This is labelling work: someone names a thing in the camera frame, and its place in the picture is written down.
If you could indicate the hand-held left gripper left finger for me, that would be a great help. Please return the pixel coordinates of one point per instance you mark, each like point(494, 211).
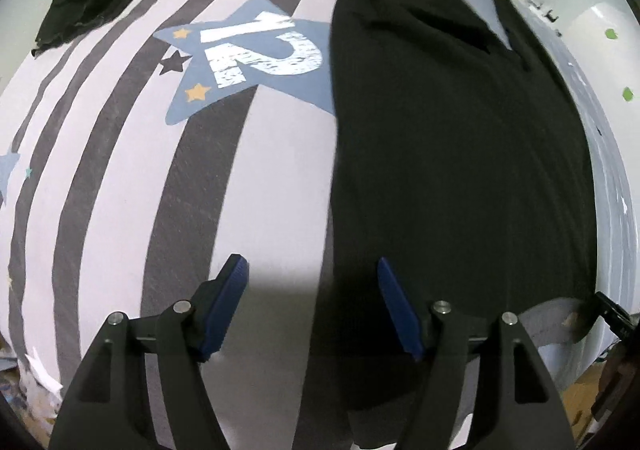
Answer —
point(227, 305)

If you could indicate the bed with striped star sheet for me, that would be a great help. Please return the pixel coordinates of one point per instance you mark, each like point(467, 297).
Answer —
point(125, 180)

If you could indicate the black garment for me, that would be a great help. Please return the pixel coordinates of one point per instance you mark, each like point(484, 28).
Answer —
point(450, 155)

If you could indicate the white printed plastic bag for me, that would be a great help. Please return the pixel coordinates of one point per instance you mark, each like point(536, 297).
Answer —
point(40, 375)

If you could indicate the small black device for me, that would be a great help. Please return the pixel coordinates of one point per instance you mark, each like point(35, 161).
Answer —
point(551, 15)

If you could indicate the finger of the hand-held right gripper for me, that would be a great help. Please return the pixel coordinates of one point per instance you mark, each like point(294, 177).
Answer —
point(610, 307)

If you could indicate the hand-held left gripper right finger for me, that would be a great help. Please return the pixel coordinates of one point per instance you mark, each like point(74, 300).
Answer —
point(400, 310)

